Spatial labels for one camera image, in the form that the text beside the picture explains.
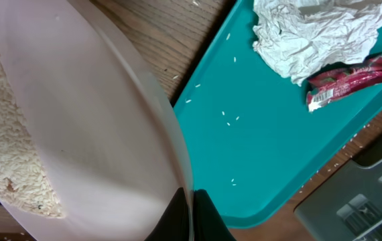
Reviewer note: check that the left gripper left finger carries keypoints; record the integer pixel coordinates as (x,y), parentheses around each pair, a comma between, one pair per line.
(174,224)

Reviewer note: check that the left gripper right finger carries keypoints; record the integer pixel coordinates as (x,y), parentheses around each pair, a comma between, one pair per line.
(208,224)

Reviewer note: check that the large white plate with rice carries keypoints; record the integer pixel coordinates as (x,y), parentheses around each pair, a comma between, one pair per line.
(104,128)

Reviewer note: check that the grey dishwasher rack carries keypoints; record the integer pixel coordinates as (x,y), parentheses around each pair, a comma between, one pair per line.
(348,206)

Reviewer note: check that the teal plastic serving tray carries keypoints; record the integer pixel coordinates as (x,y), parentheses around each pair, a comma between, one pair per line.
(251,140)

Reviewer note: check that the crumpled white tissue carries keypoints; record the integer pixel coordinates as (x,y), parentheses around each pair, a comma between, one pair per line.
(297,38)

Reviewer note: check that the red snack wrapper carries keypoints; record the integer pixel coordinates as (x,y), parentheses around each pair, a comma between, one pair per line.
(337,83)

